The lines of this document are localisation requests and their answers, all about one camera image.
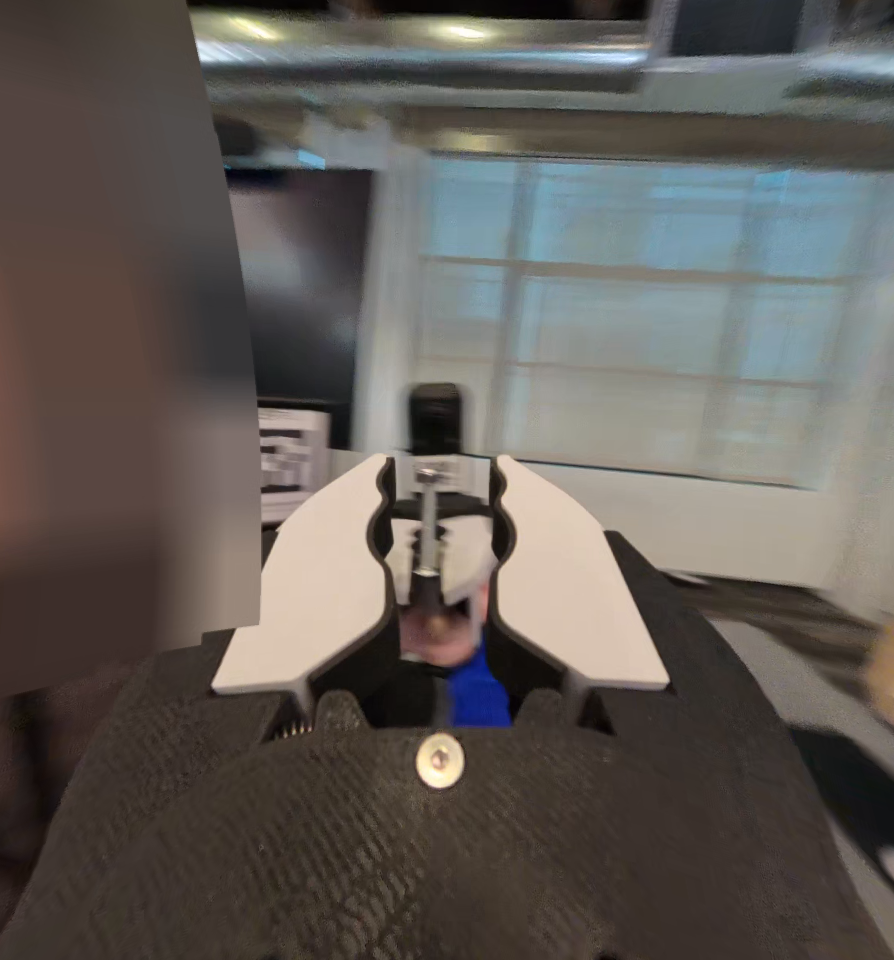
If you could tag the silver threaded bolt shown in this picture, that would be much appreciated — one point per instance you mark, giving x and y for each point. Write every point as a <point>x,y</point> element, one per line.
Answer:
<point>429,517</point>

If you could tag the framed marker sign on stand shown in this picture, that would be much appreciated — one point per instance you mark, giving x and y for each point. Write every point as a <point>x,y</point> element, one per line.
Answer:
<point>289,465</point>

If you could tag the large grid window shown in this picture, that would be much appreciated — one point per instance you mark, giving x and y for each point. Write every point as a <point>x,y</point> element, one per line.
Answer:
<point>642,322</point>

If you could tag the large black monitor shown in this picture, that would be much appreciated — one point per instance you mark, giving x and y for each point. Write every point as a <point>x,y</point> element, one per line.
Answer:
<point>297,300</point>

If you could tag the person's left hand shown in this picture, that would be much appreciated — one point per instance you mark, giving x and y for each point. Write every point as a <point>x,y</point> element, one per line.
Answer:
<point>447,645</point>

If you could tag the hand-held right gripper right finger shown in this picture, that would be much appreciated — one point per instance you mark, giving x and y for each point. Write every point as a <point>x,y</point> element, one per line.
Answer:
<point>574,585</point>

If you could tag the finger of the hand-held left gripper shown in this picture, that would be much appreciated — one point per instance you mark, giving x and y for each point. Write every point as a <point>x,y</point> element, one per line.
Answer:
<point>471,559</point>
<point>405,547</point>

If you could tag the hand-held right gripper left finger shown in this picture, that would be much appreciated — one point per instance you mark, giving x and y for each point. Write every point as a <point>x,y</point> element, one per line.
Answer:
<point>319,570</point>

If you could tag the blue plastic bin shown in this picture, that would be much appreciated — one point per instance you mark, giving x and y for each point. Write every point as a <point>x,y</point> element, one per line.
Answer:
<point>477,690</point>

